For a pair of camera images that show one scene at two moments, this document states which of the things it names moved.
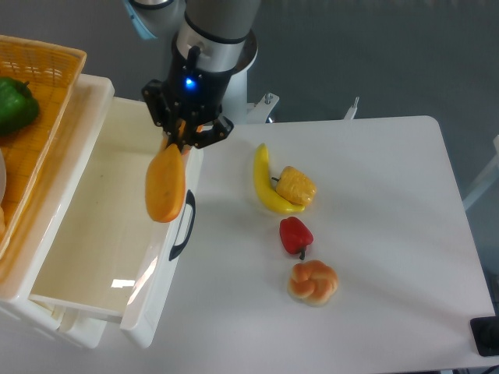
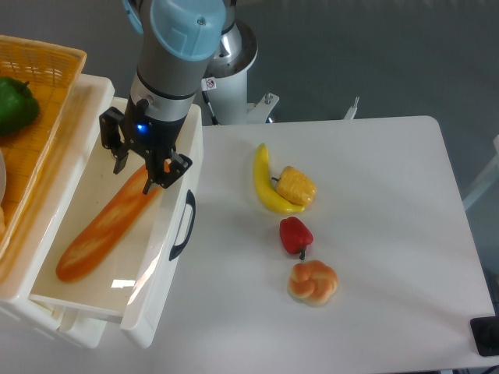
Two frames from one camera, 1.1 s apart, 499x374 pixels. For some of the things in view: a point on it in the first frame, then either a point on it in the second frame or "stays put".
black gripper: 188,107 to 157,139
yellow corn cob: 295,186 stays put
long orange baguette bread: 165,183 to 106,225
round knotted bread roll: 313,282 stays put
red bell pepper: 295,235 stays put
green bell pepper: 19,106 stays put
